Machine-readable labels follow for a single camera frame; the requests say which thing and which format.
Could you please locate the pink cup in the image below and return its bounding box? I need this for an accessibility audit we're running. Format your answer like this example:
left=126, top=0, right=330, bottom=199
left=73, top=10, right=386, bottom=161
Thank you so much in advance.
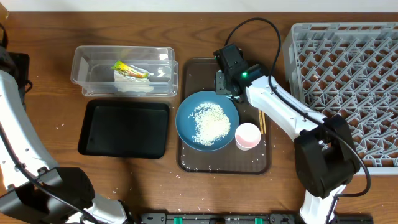
left=234, top=123, right=261, bottom=151

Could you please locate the green yellow snack wrapper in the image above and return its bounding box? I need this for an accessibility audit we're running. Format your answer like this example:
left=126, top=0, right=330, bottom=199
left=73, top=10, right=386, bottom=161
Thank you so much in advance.
left=111, top=61, right=149, bottom=79

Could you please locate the white tissue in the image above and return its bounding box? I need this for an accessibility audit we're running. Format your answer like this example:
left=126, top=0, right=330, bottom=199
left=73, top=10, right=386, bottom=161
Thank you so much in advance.
left=114, top=72, right=154, bottom=93

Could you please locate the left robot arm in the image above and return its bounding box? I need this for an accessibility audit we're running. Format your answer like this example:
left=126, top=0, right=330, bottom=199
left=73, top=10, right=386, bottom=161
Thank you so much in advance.
left=1, top=32, right=140, bottom=223

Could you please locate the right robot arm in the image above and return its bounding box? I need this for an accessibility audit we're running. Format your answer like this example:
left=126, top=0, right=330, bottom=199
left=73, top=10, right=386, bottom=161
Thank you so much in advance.
left=234, top=65, right=360, bottom=223

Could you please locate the grey dishwasher rack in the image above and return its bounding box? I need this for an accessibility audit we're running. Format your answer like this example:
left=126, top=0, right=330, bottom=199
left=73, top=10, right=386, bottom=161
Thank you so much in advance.
left=282, top=22, right=397, bottom=175

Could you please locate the dark brown serving tray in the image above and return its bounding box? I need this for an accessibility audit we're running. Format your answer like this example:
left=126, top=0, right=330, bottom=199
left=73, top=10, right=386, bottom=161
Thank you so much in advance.
left=177, top=58, right=271, bottom=175

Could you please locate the left wooden chopstick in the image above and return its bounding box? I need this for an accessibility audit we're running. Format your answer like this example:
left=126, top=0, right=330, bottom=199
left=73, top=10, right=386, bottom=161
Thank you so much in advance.
left=258, top=110, right=264, bottom=134

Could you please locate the wooden chopstick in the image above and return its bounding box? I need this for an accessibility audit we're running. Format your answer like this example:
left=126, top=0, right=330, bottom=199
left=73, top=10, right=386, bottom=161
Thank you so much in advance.
left=261, top=111, right=267, bottom=134
left=258, top=110, right=264, bottom=134

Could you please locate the pile of white rice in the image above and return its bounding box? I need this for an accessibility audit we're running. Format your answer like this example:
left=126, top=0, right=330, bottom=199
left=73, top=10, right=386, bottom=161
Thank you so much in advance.
left=188, top=103, right=231, bottom=146

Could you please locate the right wooden chopstick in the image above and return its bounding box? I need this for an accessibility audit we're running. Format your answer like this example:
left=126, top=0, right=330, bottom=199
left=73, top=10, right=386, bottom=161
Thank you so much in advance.
left=261, top=111, right=267, bottom=134

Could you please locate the large dark blue plate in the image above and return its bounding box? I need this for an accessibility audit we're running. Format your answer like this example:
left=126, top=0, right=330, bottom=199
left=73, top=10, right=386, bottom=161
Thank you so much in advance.
left=175, top=91, right=239, bottom=152

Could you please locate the black plastic tray bin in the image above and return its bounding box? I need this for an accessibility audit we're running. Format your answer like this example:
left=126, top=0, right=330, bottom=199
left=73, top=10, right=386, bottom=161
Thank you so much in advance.
left=78, top=99, right=170, bottom=159

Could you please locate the clear plastic bin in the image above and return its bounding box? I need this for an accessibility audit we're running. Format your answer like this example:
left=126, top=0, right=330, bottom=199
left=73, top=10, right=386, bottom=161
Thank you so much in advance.
left=71, top=45, right=178, bottom=97

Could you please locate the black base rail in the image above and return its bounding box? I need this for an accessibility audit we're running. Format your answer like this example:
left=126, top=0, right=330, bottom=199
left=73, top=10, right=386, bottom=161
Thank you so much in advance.
left=136, top=213, right=374, bottom=224

